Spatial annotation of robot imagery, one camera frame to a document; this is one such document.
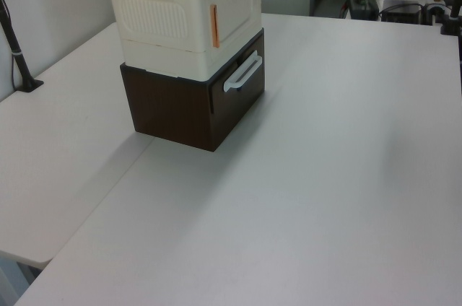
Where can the cream cabinet door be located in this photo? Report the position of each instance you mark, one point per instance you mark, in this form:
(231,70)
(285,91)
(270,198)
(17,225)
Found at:
(236,10)

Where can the cream plastic cabinet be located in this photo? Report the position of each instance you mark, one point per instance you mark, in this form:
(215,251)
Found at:
(155,13)

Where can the black controller box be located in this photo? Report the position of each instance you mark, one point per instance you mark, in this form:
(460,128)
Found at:
(400,12)

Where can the emergency stop button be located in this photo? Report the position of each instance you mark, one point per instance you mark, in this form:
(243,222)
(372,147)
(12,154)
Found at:
(436,4)

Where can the dark brown drawer front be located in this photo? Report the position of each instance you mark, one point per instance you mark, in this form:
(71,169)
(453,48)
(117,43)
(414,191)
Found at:
(234,98)

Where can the dark brown drawer box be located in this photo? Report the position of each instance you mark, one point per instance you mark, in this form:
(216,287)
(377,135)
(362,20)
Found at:
(169,111)

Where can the black power box green switch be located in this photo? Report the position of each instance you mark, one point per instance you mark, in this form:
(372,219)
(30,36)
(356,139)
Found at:
(364,8)

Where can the black camera stand pole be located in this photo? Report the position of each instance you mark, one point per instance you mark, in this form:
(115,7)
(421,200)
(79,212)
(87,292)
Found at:
(18,58)

